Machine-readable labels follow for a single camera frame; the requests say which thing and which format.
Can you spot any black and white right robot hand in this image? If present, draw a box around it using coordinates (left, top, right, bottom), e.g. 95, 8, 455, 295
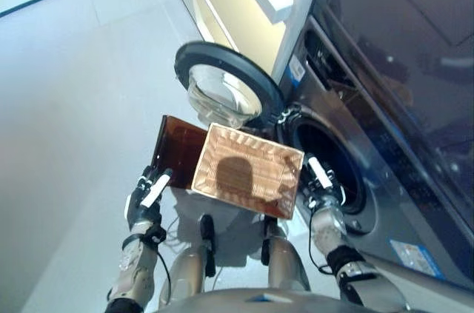
300, 155, 347, 210

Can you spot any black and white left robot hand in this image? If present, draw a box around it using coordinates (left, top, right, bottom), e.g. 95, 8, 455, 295
125, 164, 174, 232

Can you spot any dark grey washing machine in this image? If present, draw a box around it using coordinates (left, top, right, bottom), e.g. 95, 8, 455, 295
276, 15, 474, 292

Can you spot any round glass washing machine door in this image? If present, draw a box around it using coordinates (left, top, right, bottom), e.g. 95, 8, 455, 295
173, 41, 286, 129

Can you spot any tan wicker laundry basket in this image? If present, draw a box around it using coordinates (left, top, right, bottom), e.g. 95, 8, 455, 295
191, 123, 305, 221

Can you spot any silver right robot leg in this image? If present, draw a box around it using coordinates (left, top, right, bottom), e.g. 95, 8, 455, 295
261, 216, 312, 292

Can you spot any blue energy label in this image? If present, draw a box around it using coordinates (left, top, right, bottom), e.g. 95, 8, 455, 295
389, 239, 447, 277

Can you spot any blue and white code label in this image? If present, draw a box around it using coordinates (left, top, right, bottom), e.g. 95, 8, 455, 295
288, 54, 307, 87

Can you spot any grey robot torso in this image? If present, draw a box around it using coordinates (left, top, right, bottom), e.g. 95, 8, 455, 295
155, 288, 375, 313

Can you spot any white counter cabinet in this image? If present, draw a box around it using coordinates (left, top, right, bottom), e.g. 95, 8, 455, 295
158, 0, 330, 77

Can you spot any white floor cable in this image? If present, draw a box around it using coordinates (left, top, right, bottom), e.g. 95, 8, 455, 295
164, 216, 201, 247

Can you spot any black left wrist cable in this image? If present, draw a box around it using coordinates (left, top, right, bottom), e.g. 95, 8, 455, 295
107, 231, 173, 306

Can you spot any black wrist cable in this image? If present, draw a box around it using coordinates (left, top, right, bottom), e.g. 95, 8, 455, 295
307, 231, 334, 275
107, 231, 173, 306

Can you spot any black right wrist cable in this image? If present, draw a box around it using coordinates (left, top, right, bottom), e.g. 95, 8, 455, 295
307, 231, 334, 275

